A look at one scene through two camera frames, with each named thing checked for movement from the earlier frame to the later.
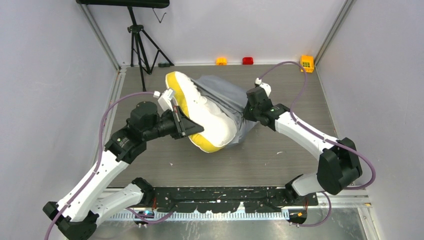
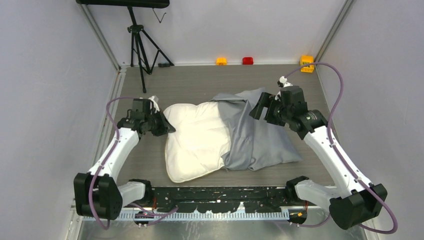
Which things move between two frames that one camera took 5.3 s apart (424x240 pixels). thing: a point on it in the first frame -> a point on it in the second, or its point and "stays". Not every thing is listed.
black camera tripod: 148,51 stays
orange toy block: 221,61 stays
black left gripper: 191,126 -> 165,126
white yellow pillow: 219,128 -> 199,143
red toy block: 247,60 stays
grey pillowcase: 232,96 -> 254,143
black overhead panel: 151,4 stays
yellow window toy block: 307,62 stays
